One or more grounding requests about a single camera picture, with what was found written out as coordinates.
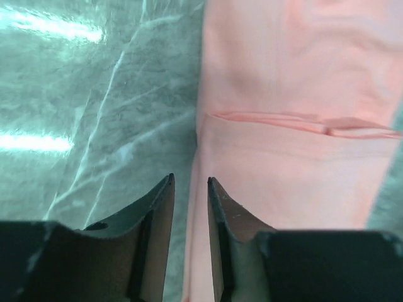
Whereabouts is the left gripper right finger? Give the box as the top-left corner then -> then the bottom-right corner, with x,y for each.
208,177 -> 402,302

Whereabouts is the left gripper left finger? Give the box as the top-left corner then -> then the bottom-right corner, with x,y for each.
1,175 -> 175,301

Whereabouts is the salmon pink t shirt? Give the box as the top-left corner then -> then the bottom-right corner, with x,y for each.
182,1 -> 402,301

